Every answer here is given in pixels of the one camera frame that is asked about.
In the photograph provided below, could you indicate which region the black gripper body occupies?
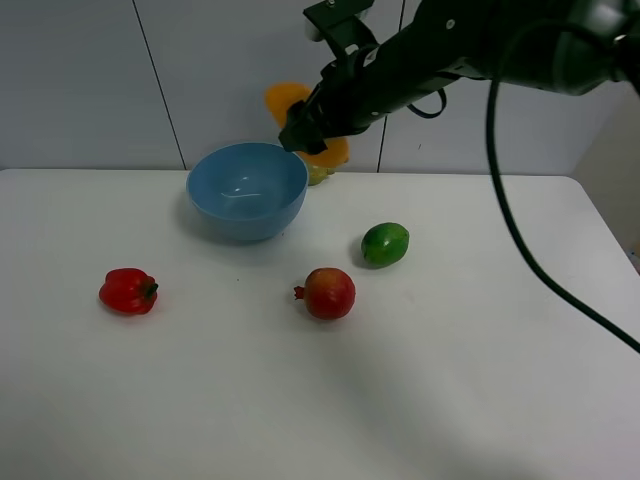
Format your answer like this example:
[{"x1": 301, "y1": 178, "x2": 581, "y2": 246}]
[{"x1": 305, "y1": 46, "x2": 400, "y2": 138}]

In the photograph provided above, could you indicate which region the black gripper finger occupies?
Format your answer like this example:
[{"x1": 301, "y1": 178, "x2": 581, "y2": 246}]
[{"x1": 278, "y1": 100, "x2": 327, "y2": 154}]

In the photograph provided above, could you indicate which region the orange yellow mango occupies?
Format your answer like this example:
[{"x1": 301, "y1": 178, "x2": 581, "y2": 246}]
[{"x1": 265, "y1": 82, "x2": 350, "y2": 169}]

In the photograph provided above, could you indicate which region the green lime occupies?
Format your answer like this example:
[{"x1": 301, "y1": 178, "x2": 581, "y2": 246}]
[{"x1": 361, "y1": 222, "x2": 410, "y2": 268}]

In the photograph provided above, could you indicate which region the red pomegranate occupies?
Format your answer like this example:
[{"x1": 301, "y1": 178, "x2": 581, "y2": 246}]
[{"x1": 294, "y1": 267, "x2": 356, "y2": 322}]

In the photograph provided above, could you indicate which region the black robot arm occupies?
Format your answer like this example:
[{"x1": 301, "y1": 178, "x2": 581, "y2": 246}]
[{"x1": 279, "y1": 1, "x2": 639, "y2": 154}]

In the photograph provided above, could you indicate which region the blue plastic bowl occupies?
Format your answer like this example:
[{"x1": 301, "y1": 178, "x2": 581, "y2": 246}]
[{"x1": 186, "y1": 142, "x2": 309, "y2": 242}]

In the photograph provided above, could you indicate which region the yellow green pear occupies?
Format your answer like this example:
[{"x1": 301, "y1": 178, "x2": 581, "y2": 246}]
[{"x1": 307, "y1": 164, "x2": 335, "y2": 186}]

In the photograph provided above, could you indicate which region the red bell pepper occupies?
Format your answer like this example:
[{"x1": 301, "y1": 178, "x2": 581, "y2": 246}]
[{"x1": 98, "y1": 268, "x2": 159, "y2": 316}]

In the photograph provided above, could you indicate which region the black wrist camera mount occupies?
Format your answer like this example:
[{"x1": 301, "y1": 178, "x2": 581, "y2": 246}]
[{"x1": 303, "y1": 0, "x2": 378, "y2": 60}]

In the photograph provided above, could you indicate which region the black cable bundle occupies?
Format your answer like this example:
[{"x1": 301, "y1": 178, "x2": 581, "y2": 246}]
[{"x1": 486, "y1": 19, "x2": 640, "y2": 353}]

